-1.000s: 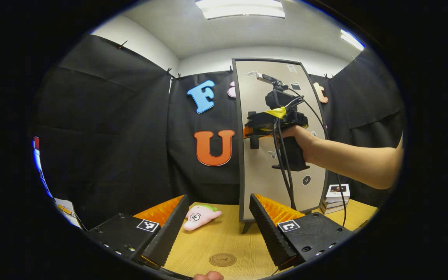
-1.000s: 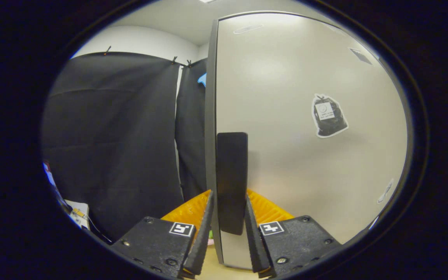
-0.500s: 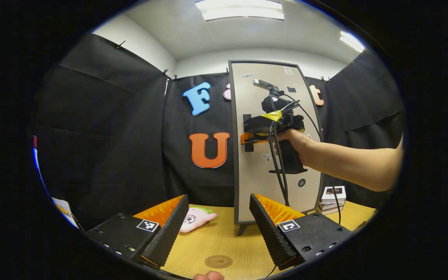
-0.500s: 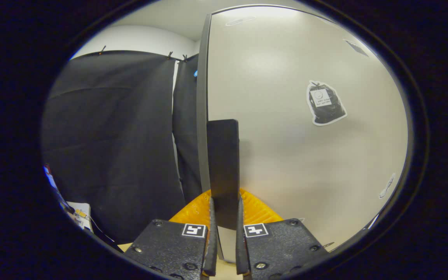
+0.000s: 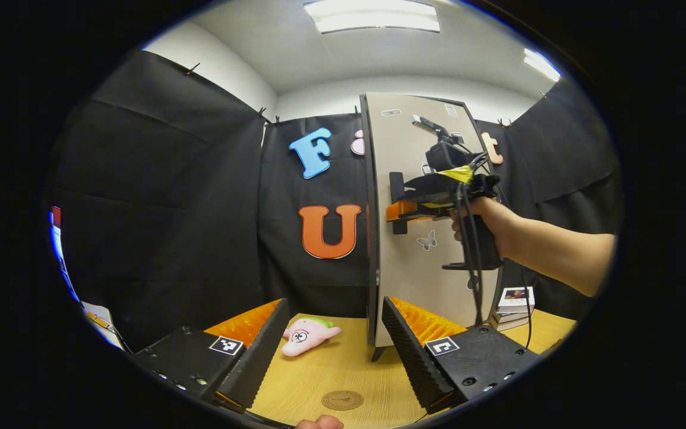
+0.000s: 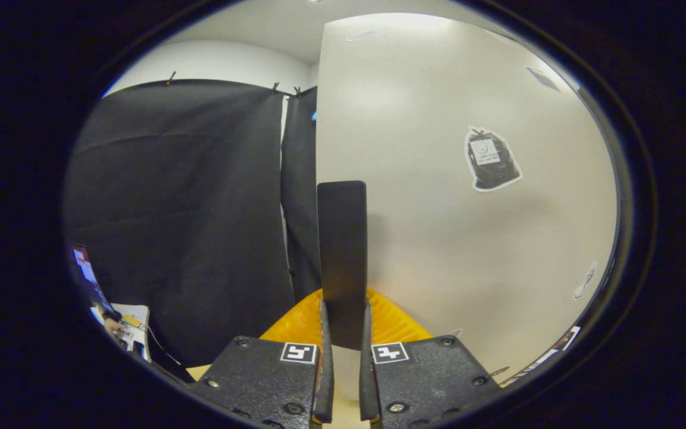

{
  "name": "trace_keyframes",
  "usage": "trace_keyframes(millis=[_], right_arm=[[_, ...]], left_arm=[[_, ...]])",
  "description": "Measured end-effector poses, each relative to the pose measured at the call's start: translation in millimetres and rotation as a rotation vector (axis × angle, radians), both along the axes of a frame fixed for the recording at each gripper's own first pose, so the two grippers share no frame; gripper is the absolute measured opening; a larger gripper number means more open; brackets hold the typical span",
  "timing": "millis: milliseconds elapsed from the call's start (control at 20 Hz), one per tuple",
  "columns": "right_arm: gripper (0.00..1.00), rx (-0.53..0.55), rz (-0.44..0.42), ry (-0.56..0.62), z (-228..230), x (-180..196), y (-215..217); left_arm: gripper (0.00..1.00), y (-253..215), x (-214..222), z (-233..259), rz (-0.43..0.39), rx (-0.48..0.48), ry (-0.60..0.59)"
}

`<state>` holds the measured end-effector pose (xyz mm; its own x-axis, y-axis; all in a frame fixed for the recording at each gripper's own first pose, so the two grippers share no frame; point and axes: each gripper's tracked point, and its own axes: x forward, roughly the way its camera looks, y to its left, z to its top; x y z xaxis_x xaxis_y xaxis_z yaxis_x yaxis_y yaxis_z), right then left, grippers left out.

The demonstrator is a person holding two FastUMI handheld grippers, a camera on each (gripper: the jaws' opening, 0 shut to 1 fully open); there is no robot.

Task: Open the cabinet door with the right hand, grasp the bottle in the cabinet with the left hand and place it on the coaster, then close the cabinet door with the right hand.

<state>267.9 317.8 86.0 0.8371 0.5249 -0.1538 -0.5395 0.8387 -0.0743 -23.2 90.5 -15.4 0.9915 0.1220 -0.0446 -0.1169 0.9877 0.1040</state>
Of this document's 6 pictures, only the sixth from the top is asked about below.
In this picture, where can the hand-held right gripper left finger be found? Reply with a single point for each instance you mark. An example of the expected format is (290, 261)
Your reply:
(325, 393)

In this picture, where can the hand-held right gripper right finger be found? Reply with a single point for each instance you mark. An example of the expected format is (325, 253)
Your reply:
(368, 393)

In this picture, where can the grey cabinet door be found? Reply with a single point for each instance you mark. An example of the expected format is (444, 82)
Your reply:
(438, 238)

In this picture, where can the black backdrop cloth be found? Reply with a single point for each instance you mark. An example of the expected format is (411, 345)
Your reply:
(188, 208)

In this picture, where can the computer screen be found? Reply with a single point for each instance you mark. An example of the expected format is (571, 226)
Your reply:
(86, 271)

